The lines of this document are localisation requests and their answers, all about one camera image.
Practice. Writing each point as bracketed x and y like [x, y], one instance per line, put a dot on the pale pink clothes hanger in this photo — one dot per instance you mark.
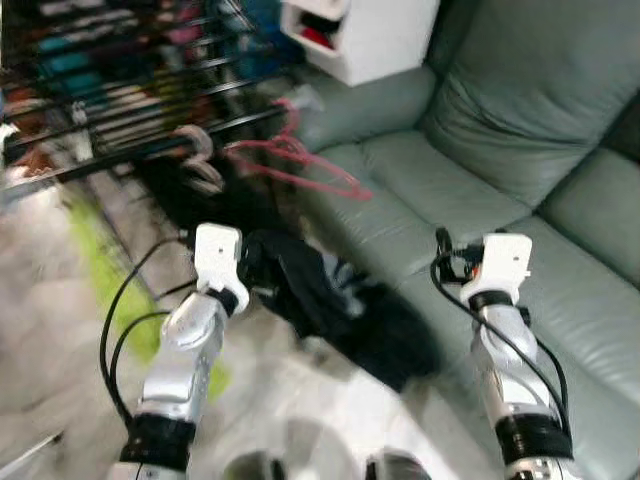
[200, 135]

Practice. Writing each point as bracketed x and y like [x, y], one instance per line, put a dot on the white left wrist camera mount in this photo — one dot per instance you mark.
[215, 255]

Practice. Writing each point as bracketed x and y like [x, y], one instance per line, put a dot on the white storage box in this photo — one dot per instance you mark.
[385, 40]

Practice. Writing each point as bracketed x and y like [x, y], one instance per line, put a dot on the red clothes hanger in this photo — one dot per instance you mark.
[290, 152]

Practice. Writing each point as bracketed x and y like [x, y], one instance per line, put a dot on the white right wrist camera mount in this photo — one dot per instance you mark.
[505, 262]

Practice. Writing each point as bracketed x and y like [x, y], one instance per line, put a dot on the black metal drying rack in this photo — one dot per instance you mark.
[110, 152]

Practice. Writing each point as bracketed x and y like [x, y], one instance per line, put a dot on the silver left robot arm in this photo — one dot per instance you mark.
[185, 340]

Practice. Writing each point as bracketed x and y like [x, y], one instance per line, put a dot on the grey robot leg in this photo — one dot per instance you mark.
[255, 468]
[395, 468]

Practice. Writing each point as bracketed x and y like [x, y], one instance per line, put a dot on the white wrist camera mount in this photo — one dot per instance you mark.
[215, 255]
[505, 262]

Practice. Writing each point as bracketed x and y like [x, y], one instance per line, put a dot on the grey green leather sofa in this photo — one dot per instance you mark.
[520, 120]

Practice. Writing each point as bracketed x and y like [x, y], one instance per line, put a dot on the grey robot left leg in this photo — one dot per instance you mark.
[255, 468]

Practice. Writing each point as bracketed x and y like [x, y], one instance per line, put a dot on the grey robot right leg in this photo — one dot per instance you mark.
[395, 468]

